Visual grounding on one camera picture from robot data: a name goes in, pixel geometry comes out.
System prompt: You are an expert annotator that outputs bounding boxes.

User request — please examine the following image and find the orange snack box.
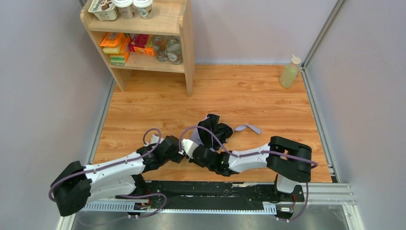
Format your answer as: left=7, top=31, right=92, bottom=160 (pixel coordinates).
left=100, top=32, right=126, bottom=47

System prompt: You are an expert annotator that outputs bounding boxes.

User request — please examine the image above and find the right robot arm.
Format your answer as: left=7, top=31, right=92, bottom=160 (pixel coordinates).
left=181, top=136, right=318, bottom=194

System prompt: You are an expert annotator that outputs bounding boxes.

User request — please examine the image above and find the white yogurt cup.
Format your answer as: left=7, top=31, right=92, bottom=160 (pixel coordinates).
left=114, top=0, right=134, bottom=19

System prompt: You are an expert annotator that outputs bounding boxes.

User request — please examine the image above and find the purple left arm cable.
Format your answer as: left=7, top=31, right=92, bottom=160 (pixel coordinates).
left=48, top=128, right=162, bottom=203

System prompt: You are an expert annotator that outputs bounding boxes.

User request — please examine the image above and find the chocolate yogurt tub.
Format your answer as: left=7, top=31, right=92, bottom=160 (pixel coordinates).
left=88, top=0, right=118, bottom=21

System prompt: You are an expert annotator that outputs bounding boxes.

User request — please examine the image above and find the yellow green sponge stack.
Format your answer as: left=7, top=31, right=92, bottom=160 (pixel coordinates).
left=102, top=45, right=130, bottom=66

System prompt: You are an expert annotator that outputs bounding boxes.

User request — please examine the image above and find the clear glass jar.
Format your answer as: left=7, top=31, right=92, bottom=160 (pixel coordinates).
left=152, top=34, right=168, bottom=62

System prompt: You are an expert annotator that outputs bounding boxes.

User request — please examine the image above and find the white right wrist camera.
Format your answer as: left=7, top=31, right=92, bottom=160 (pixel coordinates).
left=178, top=139, right=199, bottom=160

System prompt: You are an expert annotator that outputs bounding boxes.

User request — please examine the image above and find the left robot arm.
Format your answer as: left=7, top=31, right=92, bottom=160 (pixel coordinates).
left=51, top=135, right=184, bottom=217

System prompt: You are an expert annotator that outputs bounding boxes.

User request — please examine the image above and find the lavender folding umbrella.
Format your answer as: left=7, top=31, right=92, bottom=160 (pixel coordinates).
left=190, top=114, right=262, bottom=150

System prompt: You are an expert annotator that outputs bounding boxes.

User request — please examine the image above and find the wooden shelf unit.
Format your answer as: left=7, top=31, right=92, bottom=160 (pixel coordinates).
left=80, top=0, right=195, bottom=96

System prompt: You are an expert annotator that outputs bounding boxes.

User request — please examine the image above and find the green liquid squeeze bottle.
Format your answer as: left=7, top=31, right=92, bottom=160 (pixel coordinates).
left=279, top=55, right=301, bottom=89

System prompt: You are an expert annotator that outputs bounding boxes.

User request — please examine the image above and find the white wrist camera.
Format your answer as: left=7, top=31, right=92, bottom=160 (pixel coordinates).
left=149, top=134, right=164, bottom=145
left=178, top=139, right=199, bottom=160

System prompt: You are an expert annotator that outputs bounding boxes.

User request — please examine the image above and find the white lidded cup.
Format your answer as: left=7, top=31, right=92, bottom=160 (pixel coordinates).
left=133, top=0, right=153, bottom=20

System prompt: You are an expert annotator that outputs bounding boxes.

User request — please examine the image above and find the red snack package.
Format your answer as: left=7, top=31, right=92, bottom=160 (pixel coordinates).
left=129, top=34, right=155, bottom=56

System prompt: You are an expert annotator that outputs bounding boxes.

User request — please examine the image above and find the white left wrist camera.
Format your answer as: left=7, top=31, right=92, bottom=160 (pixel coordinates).
left=149, top=134, right=164, bottom=145

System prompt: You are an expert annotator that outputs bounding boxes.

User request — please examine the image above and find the labelled glass jar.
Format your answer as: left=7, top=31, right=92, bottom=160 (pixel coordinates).
left=166, top=36, right=183, bottom=65

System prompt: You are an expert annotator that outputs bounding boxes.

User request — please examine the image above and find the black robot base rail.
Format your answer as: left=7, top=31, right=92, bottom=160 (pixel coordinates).
left=132, top=181, right=305, bottom=210

